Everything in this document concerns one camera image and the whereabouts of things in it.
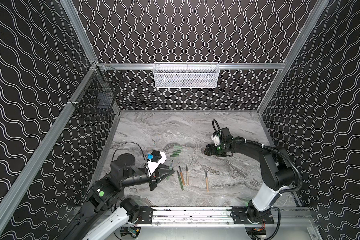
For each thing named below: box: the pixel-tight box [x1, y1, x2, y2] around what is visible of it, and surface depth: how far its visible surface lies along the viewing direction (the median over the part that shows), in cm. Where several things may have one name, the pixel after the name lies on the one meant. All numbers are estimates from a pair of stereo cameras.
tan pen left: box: [185, 164, 189, 186], surface depth 89 cm
